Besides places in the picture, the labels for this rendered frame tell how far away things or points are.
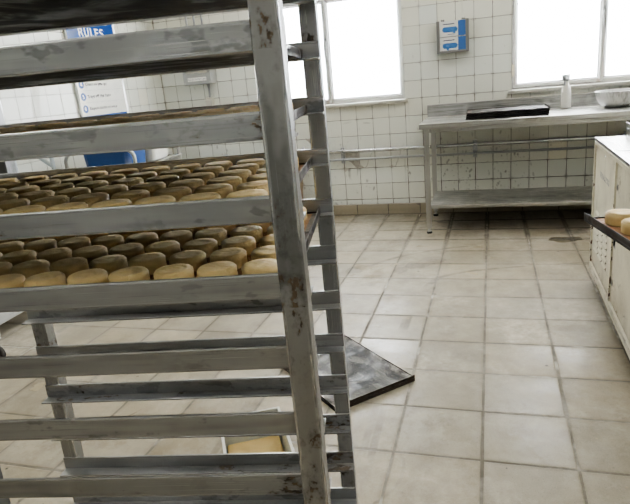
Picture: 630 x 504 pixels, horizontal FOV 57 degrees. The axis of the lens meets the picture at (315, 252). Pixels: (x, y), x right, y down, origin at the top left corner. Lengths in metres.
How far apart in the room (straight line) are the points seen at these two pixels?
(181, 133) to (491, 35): 4.78
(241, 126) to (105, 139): 0.15
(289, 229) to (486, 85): 4.77
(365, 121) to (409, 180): 0.68
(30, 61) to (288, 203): 0.31
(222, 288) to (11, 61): 0.33
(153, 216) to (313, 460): 0.34
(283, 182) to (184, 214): 0.13
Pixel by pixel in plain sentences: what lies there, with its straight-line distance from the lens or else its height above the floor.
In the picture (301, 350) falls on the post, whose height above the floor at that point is 0.98.
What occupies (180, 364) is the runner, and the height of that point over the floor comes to 0.96.
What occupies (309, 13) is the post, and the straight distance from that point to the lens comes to 1.04.
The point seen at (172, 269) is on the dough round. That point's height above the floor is 1.06.
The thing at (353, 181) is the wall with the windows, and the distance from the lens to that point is 5.55.
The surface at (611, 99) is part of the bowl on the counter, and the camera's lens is 4.91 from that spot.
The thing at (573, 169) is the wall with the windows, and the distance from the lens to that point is 5.44.
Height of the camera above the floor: 1.27
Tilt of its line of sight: 16 degrees down
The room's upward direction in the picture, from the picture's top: 5 degrees counter-clockwise
